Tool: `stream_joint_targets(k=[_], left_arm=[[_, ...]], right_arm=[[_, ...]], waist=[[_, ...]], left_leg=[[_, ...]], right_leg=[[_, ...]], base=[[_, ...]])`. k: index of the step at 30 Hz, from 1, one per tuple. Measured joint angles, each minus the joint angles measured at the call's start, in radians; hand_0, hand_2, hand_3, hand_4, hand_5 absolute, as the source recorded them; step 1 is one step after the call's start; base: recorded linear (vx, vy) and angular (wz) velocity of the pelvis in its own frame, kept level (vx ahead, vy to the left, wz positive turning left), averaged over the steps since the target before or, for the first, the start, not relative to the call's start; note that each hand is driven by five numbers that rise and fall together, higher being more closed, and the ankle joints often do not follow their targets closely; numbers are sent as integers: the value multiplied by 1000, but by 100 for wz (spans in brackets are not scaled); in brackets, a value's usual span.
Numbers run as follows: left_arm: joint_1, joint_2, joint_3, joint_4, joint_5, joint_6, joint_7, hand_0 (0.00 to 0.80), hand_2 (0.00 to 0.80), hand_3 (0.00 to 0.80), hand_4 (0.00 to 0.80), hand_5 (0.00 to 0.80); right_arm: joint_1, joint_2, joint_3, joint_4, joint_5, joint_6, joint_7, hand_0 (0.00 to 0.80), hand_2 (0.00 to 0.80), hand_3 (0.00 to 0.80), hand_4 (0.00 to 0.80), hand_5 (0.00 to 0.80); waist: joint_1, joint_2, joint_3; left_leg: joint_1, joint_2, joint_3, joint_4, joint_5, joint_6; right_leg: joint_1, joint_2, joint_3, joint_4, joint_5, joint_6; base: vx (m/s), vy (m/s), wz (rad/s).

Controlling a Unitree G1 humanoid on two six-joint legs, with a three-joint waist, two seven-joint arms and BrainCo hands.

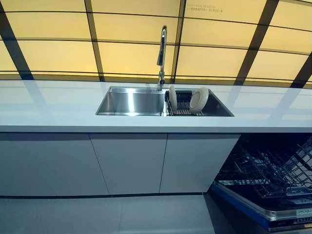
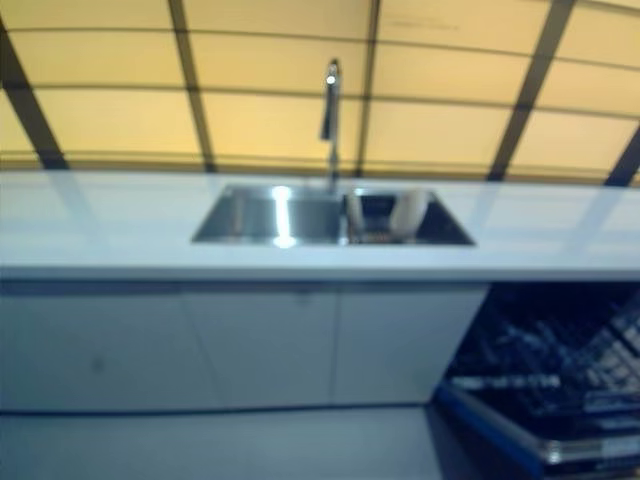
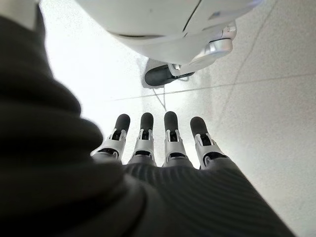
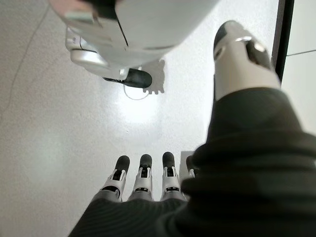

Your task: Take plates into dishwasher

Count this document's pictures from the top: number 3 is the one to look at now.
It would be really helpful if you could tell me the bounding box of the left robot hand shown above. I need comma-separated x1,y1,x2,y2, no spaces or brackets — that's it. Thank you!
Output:
0,14,297,237

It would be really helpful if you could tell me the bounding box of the black robot left foot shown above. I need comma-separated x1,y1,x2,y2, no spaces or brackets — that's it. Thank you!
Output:
144,64,196,87

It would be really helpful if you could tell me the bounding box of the white robot left leg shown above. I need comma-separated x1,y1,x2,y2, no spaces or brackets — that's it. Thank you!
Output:
73,0,259,78

